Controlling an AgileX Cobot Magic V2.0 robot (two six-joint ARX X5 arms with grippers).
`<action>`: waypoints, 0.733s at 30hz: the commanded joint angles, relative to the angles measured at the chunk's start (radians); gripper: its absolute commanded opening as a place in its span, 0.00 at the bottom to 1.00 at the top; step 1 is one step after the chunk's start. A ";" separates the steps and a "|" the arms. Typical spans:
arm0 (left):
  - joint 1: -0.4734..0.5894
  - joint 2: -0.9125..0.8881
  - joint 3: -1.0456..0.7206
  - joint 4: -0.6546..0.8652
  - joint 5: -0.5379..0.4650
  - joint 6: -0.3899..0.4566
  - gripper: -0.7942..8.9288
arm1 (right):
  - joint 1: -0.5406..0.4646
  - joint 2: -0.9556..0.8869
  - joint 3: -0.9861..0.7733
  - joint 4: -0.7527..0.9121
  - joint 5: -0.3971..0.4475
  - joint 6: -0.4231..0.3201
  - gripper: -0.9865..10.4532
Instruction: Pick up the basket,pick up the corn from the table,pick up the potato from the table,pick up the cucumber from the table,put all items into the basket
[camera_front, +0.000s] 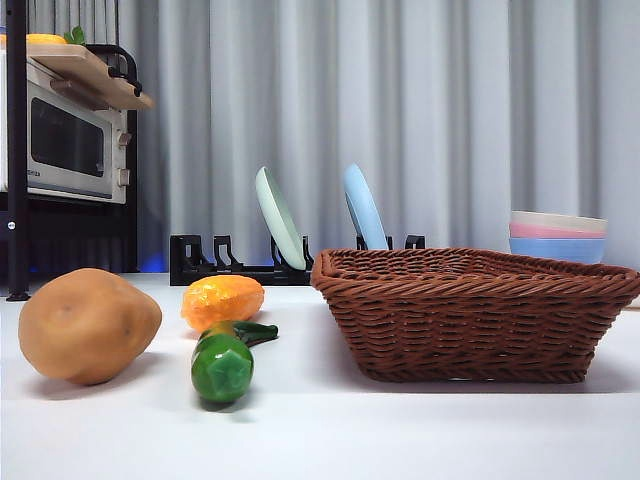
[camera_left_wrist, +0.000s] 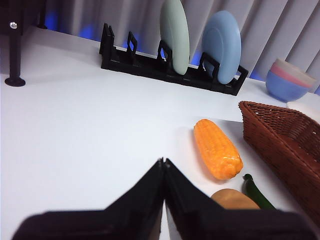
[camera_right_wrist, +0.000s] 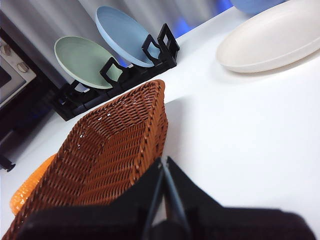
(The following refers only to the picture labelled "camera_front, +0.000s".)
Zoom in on green cucumber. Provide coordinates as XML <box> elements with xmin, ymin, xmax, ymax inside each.
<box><xmin>190</xmin><ymin>320</ymin><xmax>279</xmax><ymax>404</ymax></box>

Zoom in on brown wicker basket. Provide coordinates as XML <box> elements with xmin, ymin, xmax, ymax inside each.
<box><xmin>309</xmin><ymin>247</ymin><xmax>640</xmax><ymax>384</ymax></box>

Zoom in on brown potato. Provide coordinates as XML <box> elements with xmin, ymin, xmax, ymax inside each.
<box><xmin>18</xmin><ymin>268</ymin><xmax>164</xmax><ymax>386</ymax></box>

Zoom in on pale green plate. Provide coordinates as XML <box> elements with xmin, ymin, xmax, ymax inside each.
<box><xmin>255</xmin><ymin>166</ymin><xmax>307</xmax><ymax>271</ymax></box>

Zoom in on pale blue plate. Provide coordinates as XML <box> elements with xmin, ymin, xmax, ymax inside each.
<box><xmin>342</xmin><ymin>162</ymin><xmax>390</xmax><ymax>250</ymax></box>

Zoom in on black dish rack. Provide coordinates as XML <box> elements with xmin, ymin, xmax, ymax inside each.
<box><xmin>169</xmin><ymin>233</ymin><xmax>426</xmax><ymax>287</ymax></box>

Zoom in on grey curtain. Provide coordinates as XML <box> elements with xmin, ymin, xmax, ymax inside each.
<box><xmin>0</xmin><ymin>0</ymin><xmax>640</xmax><ymax>275</ymax></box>

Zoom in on white toaster oven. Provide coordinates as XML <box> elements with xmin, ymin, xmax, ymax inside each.
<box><xmin>0</xmin><ymin>49</ymin><xmax>130</xmax><ymax>205</ymax></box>

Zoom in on pink bowl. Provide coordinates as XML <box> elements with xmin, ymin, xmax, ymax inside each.
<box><xmin>509</xmin><ymin>222</ymin><xmax>609</xmax><ymax>241</ymax></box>

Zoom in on cream bowl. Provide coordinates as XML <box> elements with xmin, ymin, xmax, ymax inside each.
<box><xmin>510</xmin><ymin>210</ymin><xmax>609</xmax><ymax>233</ymax></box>

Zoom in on wooden cutting board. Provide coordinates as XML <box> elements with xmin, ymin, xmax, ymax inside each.
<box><xmin>25</xmin><ymin>43</ymin><xmax>155</xmax><ymax>111</ymax></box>

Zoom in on yellow food on board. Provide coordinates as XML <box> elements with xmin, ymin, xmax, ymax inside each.
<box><xmin>0</xmin><ymin>33</ymin><xmax>69</xmax><ymax>47</ymax></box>

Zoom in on black metal shelf frame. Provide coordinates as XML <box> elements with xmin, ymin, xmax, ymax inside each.
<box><xmin>0</xmin><ymin>0</ymin><xmax>141</xmax><ymax>302</ymax></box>

